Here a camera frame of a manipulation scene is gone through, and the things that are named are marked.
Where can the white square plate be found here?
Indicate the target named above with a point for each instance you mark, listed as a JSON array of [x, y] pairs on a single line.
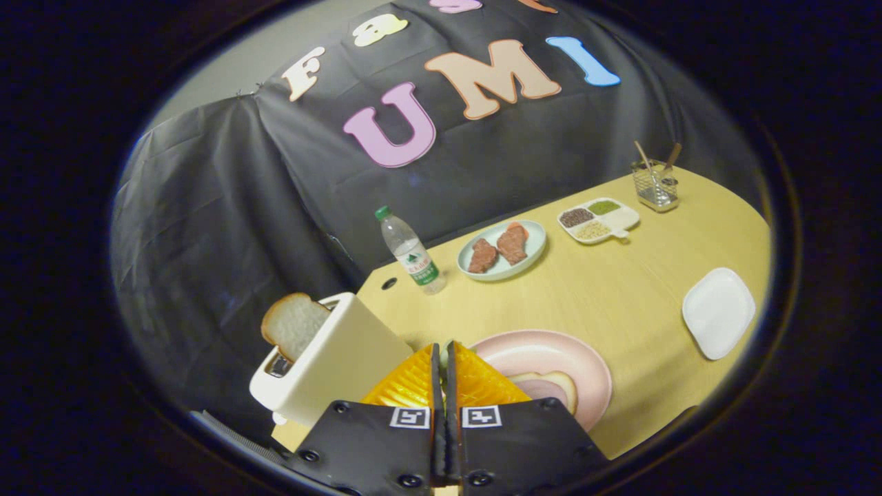
[[719, 313]]

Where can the white toaster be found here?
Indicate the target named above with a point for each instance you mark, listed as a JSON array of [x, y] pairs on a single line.
[[344, 365]]

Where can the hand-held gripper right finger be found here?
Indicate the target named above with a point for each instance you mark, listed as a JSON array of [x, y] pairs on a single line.
[[524, 441]]

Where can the bread slice with ham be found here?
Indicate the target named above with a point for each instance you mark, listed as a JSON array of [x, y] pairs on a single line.
[[551, 391]]

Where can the wooden chopstick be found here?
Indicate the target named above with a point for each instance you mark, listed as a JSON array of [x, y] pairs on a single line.
[[643, 157]]

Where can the white divided grain dish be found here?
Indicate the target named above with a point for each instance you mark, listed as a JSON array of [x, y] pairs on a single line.
[[613, 219]]

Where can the pink round plate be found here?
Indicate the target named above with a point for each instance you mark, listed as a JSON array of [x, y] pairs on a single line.
[[544, 351]]

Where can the wooden spoon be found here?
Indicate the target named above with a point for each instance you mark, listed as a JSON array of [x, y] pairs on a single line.
[[672, 157]]

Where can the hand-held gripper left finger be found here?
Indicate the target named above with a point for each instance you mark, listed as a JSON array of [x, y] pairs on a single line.
[[372, 441]]

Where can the black backdrop cloth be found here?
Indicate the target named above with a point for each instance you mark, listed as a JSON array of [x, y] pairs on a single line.
[[241, 207]]

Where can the pale green round plate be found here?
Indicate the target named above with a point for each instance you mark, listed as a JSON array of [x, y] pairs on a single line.
[[534, 241]]

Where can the brown meat piece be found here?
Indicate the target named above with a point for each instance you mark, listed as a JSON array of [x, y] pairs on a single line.
[[482, 256], [513, 244]]

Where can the white bread slice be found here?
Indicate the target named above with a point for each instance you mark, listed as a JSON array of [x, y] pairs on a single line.
[[296, 324]]

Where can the clear plastic water bottle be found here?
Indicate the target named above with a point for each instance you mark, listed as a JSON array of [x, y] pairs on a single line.
[[410, 251]]

